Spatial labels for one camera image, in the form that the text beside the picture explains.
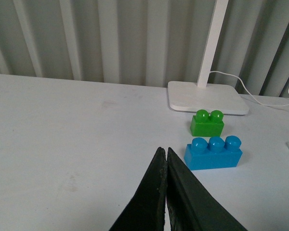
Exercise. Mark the green two-stud toy block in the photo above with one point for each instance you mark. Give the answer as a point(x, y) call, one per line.
point(205, 124)

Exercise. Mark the blue three-stud toy block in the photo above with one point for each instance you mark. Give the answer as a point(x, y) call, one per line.
point(215, 153)

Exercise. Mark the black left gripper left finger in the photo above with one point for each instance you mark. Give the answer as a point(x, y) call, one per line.
point(146, 209)

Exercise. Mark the white desk lamp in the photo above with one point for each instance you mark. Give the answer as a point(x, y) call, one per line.
point(190, 96)

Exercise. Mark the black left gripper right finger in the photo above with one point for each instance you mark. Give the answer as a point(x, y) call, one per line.
point(191, 207)

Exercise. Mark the grey pleated curtain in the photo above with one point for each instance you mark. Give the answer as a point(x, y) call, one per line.
point(147, 42)

